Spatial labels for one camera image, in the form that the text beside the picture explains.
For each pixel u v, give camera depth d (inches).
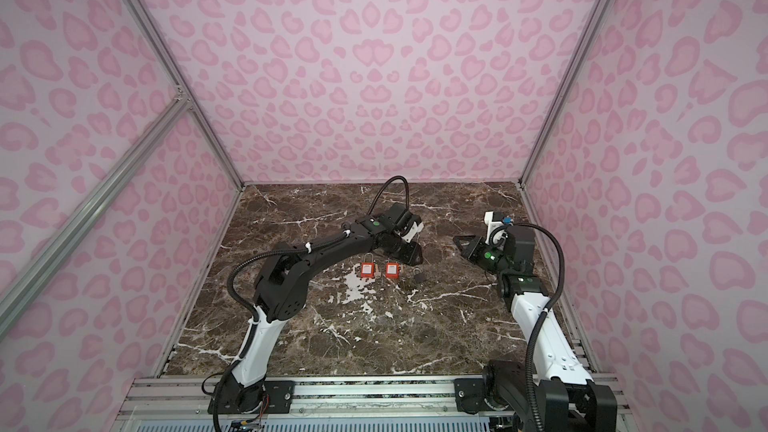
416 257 33.1
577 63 33.7
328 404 28.7
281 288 21.6
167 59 33.1
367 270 37.1
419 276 37.4
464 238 30.2
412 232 30.9
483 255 27.5
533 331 18.5
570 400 15.2
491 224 28.9
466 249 27.7
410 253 32.3
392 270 37.0
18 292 19.9
